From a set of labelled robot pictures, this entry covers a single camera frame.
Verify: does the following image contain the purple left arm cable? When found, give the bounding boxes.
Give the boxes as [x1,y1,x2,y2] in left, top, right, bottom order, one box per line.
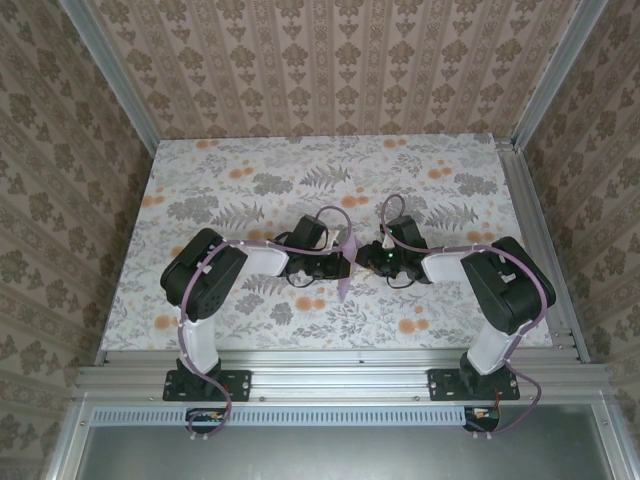
[177,204,355,444]

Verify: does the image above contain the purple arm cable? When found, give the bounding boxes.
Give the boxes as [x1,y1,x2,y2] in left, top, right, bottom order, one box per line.
[177,204,355,444]
[380,193,549,441]

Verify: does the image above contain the grey sheet metal panel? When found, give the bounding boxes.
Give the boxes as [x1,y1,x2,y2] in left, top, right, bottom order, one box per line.
[79,424,621,480]

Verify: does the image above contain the grey slotted cable duct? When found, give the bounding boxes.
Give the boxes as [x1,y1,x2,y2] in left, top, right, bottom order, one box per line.
[92,405,501,426]

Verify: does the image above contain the lilac square paper sheet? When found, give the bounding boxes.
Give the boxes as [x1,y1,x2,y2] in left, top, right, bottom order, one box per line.
[337,230,362,304]

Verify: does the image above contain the aluminium corner post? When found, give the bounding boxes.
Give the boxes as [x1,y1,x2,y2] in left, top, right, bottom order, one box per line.
[59,0,161,154]
[509,0,611,154]

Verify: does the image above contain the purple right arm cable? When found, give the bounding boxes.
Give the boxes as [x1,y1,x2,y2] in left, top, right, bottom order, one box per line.
[380,193,549,441]

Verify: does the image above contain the aluminium table edge rail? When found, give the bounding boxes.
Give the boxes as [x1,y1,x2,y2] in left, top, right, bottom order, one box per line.
[74,349,609,405]

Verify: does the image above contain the thin black left gripper cable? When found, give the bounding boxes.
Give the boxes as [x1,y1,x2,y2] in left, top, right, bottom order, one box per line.
[286,268,322,290]

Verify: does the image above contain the thin black right gripper cable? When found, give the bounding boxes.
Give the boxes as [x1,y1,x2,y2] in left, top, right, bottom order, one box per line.
[386,271,417,291]

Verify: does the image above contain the aluminium side rail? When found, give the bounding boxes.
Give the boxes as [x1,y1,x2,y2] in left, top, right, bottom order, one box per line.
[498,140,592,365]

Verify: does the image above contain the black controller board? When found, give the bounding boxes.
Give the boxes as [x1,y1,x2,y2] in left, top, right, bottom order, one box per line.
[463,405,502,433]
[185,406,227,434]

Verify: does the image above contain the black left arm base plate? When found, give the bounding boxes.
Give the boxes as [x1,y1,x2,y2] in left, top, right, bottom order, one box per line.
[162,368,253,404]

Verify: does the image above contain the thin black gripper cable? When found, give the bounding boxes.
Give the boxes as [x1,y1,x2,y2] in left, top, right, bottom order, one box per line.
[286,268,322,290]
[386,271,417,291]

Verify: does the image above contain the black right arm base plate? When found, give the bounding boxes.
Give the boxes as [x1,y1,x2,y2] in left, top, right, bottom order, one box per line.
[428,368,521,404]

